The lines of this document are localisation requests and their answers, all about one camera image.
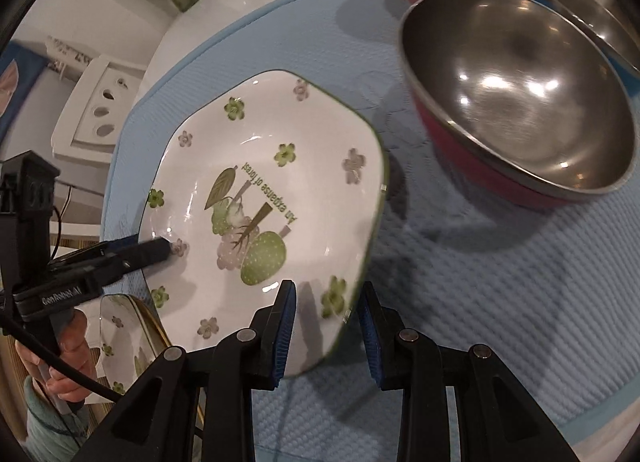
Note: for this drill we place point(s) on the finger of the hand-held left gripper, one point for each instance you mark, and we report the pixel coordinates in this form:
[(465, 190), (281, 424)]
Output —
[(142, 252)]

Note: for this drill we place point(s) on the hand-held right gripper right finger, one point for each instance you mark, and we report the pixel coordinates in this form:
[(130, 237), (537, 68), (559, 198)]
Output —
[(370, 337)]

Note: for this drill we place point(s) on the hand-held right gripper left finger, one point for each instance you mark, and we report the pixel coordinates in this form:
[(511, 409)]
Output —
[(282, 332)]

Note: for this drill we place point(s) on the white floral plate gold rim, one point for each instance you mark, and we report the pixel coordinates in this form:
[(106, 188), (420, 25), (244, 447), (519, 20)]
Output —
[(120, 342)]

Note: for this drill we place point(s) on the white floral plate green rim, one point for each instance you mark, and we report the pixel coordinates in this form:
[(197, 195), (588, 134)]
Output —
[(300, 182)]

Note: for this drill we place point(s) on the steel bowl red exterior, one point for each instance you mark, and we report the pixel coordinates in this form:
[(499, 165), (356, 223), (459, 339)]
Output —
[(500, 92)]

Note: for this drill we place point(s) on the steel bowl blue exterior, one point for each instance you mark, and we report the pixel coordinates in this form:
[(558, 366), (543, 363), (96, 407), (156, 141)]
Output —
[(590, 7)]

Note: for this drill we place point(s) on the person's left forearm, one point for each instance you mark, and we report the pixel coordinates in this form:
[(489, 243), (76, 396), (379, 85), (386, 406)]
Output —
[(50, 422)]

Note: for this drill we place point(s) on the person's left hand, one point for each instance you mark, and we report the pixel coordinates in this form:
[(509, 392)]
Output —
[(75, 342)]

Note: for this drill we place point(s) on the light blue textured mat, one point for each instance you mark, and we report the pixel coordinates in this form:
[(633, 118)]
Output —
[(500, 317)]

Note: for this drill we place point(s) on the blue fridge cover cloth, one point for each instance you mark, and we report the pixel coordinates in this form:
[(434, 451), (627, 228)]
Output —
[(20, 87)]

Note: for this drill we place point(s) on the white carved dining chair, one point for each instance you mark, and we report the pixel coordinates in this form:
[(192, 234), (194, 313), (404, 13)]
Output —
[(95, 102)]

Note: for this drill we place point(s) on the white shelf with trinkets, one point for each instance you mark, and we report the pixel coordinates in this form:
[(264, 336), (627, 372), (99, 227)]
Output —
[(70, 55)]

